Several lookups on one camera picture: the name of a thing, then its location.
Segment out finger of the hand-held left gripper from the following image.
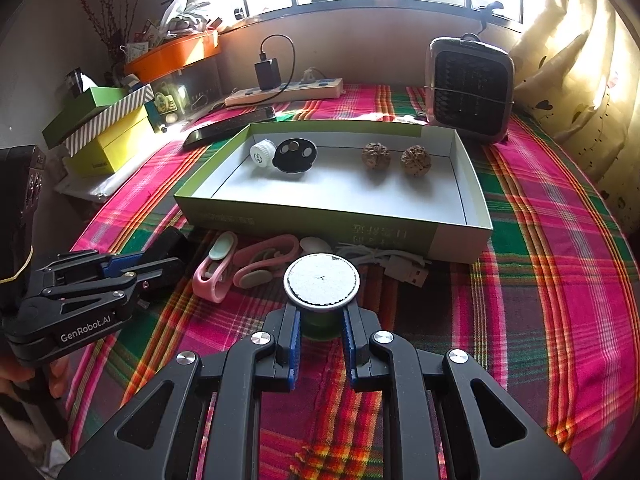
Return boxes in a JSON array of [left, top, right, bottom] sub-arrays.
[[32, 251, 151, 281], [40, 257, 182, 322]]

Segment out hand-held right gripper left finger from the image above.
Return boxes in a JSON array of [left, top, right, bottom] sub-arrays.
[[57, 305, 301, 480]]

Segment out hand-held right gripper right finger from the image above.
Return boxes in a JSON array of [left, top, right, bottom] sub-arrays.
[[342, 305, 583, 480]]

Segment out pink silicone strap clip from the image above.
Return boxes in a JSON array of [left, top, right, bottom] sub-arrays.
[[232, 235, 301, 290], [192, 231, 239, 304]]

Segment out green spool with white top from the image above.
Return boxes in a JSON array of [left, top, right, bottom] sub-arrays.
[[283, 254, 361, 341]]

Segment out white usb cable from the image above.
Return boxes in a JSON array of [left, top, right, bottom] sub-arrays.
[[335, 242, 431, 288]]

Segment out white round cap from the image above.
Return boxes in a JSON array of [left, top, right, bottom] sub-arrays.
[[249, 140, 276, 169]]

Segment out green white cardboard box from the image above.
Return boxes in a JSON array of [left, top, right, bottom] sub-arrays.
[[173, 121, 493, 265]]

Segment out black round case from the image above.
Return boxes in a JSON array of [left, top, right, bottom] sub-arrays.
[[272, 138, 318, 177]]

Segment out brown walnut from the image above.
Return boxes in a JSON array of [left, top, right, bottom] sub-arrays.
[[400, 145, 432, 176], [361, 142, 391, 171]]

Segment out person's left hand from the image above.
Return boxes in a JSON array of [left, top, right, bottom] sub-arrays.
[[0, 356, 68, 402]]

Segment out yellow rubber band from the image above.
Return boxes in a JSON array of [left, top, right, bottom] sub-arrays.
[[0, 247, 34, 282]]

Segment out yellow cardboard box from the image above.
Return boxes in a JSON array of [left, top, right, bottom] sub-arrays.
[[62, 105, 151, 178]]

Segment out striped cardboard box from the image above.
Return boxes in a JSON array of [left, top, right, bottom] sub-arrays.
[[65, 84, 155, 157]]

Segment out black remote control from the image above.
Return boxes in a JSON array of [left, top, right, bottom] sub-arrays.
[[182, 106, 277, 149]]

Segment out green printed card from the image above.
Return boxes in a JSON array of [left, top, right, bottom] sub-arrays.
[[150, 87, 188, 133]]

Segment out black tissue holder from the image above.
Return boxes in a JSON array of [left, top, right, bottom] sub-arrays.
[[65, 67, 97, 96]]

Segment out orange plastic tray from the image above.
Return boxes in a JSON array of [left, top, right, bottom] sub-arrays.
[[124, 30, 221, 83]]

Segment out black charger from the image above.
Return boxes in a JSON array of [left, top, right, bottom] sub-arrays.
[[254, 58, 282, 91]]

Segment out cream power strip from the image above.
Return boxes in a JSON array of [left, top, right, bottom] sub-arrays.
[[225, 77, 346, 107]]

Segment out paper clutter pile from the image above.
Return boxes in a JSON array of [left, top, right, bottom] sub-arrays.
[[122, 0, 223, 53]]

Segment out dried red branches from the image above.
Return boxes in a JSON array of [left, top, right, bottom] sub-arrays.
[[70, 0, 151, 61]]

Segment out grey portable fan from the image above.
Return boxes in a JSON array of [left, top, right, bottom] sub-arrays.
[[425, 35, 516, 145]]

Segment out cream heart print curtain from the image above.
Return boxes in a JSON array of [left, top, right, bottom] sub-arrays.
[[510, 0, 640, 241]]

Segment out black window latch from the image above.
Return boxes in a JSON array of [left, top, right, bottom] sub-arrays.
[[475, 1, 507, 26]]

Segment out black charger cable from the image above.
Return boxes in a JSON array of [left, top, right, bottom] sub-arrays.
[[257, 35, 297, 95]]

